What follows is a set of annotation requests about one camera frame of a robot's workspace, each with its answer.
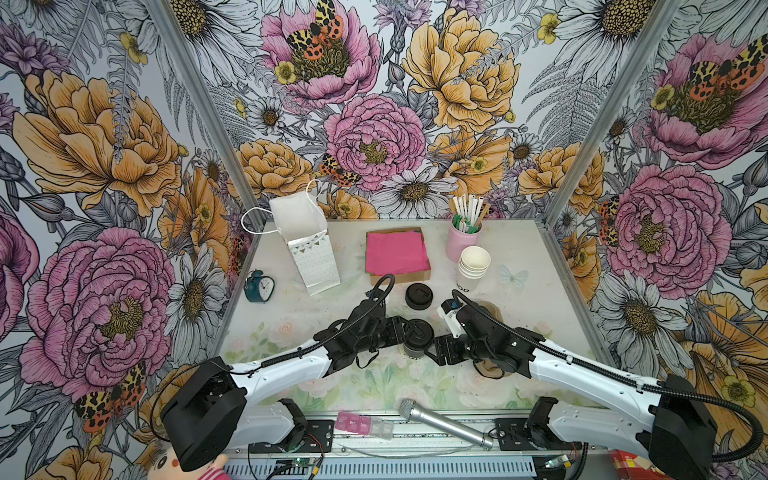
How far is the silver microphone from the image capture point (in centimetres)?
73

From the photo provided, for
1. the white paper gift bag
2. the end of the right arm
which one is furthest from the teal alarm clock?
the end of the right arm

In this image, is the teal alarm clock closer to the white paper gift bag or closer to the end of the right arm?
the white paper gift bag

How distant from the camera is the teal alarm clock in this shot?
0.95 metres

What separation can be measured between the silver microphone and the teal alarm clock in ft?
1.79
